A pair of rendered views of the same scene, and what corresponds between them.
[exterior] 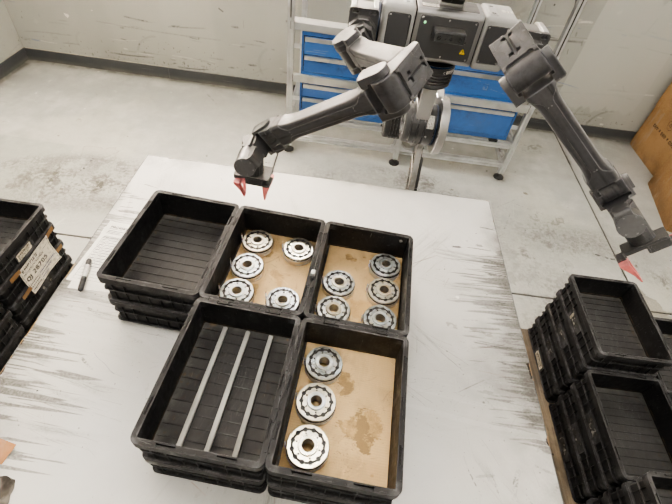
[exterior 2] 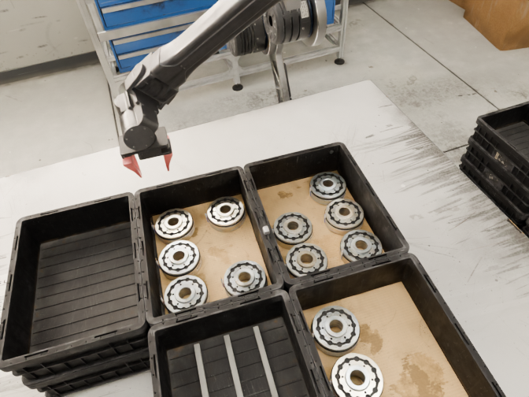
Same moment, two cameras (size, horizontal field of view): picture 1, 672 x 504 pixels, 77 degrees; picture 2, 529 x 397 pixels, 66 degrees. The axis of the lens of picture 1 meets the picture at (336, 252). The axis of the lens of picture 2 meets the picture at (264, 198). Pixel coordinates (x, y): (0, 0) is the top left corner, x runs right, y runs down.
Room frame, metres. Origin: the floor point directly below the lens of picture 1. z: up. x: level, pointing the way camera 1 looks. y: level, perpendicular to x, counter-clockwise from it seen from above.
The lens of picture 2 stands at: (0.24, 0.21, 1.72)
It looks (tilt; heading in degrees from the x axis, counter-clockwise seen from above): 49 degrees down; 345
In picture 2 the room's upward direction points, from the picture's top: 5 degrees counter-clockwise
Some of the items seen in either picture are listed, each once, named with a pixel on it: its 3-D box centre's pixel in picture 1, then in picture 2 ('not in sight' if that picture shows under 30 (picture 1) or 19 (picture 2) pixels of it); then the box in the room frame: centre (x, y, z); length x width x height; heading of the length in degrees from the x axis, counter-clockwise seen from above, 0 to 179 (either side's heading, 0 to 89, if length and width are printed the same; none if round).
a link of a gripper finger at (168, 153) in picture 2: (260, 186); (157, 156); (0.98, 0.25, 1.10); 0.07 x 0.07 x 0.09; 88
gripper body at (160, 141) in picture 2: (253, 165); (140, 133); (0.98, 0.27, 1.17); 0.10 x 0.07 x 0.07; 88
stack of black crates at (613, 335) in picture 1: (589, 343); (517, 175); (1.11, -1.18, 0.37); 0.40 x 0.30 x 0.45; 1
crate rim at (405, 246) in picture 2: (362, 274); (318, 205); (0.85, -0.09, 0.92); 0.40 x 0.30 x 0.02; 177
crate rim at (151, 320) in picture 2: (268, 256); (201, 235); (0.87, 0.21, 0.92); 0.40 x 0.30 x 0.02; 177
